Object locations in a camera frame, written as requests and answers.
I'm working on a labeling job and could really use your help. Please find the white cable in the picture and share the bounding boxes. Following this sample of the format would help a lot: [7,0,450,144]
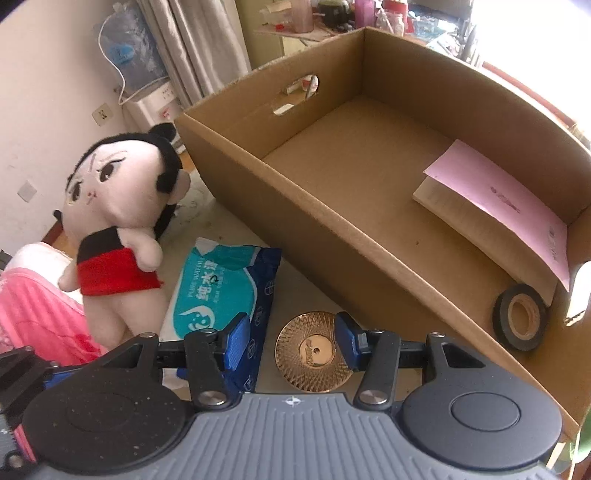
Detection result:
[98,11,139,106]

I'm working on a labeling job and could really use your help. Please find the gold patterned disc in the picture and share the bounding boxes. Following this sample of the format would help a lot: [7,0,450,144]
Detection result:
[276,311,354,393]

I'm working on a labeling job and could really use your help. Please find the brown cardboard box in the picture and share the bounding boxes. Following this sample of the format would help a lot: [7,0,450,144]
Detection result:
[175,26,591,439]

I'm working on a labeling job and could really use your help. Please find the plastic-covered water jug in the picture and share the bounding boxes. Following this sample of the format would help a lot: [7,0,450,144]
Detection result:
[95,2,168,95]

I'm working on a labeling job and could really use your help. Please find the dark teapot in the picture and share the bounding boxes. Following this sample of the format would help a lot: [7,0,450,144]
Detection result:
[318,0,354,28]

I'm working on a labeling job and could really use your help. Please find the pink striped blanket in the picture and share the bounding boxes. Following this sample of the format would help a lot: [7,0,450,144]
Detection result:
[0,265,102,365]

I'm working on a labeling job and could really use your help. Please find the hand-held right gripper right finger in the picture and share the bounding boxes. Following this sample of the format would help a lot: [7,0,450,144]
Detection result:
[335,311,495,411]

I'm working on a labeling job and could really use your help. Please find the white desktop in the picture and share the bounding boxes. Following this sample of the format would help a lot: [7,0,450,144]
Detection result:
[159,173,571,467]

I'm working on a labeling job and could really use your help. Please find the black-haired plush doll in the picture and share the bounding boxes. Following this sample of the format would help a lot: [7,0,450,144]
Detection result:
[58,122,191,349]

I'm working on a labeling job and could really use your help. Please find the pink tumbler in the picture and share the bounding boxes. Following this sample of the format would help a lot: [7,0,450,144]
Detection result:
[291,0,315,33]

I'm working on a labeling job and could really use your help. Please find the magenta bottle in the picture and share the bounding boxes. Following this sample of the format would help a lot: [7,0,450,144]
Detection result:
[355,0,376,29]

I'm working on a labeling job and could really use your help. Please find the pale green cabinet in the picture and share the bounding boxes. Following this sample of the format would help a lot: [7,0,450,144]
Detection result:
[235,0,324,70]

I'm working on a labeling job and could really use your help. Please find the black tape roll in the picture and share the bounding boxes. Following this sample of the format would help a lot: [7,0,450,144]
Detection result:
[492,284,548,352]

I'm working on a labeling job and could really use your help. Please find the teal wet wipes pack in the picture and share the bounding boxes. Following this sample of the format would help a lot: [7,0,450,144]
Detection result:
[159,237,282,393]

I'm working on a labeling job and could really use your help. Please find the grey curtain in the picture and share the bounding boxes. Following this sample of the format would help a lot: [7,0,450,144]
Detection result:
[139,0,252,109]

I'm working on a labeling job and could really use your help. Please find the pink paper sheet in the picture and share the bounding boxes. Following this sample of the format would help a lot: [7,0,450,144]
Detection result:
[412,140,571,292]

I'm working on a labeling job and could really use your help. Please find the white fluffy blanket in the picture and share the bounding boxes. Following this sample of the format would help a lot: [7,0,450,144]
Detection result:
[9,242,75,278]

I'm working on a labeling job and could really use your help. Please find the cluttered folding table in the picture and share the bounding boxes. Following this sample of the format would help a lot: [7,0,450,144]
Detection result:
[254,0,476,51]

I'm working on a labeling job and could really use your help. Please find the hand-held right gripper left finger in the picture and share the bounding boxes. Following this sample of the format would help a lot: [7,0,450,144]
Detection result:
[99,313,252,411]

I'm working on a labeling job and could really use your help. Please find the white water dispenser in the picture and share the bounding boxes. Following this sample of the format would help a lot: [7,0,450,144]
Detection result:
[124,78,185,134]

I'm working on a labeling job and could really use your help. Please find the red-capped jar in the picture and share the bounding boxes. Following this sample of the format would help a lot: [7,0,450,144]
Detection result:
[381,0,409,35]

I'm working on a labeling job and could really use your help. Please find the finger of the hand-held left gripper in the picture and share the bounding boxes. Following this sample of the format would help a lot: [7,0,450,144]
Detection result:
[0,347,63,393]

